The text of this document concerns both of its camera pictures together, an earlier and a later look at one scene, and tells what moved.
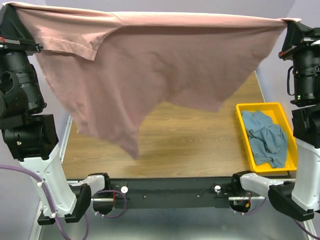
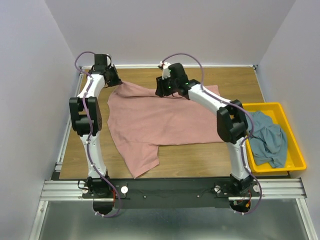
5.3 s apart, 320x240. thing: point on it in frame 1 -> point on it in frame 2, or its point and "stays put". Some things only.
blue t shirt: (268, 141) stays put
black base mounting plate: (163, 193) stays put
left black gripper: (12, 26) -> (117, 80)
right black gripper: (295, 32) -> (161, 90)
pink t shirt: (116, 69) -> (139, 122)
